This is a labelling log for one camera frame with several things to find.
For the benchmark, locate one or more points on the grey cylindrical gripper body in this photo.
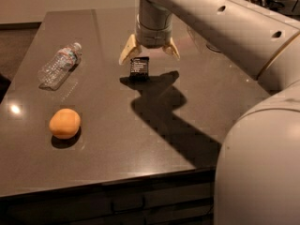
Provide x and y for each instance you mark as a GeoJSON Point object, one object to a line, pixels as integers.
{"type": "Point", "coordinates": [153, 36]}

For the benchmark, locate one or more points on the orange fruit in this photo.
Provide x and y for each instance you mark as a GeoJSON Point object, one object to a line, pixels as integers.
{"type": "Point", "coordinates": [65, 124]}

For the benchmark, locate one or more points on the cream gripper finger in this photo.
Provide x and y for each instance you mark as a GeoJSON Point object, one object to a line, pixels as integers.
{"type": "Point", "coordinates": [132, 49]}
{"type": "Point", "coordinates": [171, 49]}

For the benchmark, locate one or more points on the clear plastic water bottle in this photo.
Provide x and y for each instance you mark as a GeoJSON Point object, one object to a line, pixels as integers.
{"type": "Point", "coordinates": [53, 73]}

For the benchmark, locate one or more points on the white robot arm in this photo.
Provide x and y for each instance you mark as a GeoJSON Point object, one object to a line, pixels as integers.
{"type": "Point", "coordinates": [256, 73]}

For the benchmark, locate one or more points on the black drawer handle left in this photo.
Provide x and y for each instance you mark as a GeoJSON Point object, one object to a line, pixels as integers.
{"type": "Point", "coordinates": [125, 205]}

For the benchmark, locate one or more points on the black rxbar chocolate wrapper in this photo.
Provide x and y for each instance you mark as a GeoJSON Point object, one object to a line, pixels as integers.
{"type": "Point", "coordinates": [139, 68]}

